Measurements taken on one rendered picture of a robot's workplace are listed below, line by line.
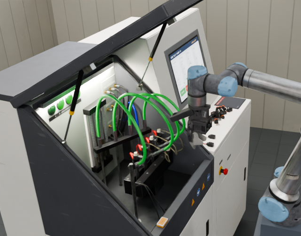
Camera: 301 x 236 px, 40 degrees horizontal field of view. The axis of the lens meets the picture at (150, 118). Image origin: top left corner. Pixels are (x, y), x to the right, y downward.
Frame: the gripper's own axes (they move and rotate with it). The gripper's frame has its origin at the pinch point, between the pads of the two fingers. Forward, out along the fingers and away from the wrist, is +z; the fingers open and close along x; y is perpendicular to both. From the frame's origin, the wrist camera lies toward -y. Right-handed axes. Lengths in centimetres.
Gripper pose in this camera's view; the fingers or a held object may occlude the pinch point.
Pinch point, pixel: (192, 145)
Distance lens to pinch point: 177.0
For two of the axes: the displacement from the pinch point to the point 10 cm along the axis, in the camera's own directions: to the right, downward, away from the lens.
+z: 0.6, 8.9, 4.5
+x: 4.7, -4.2, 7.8
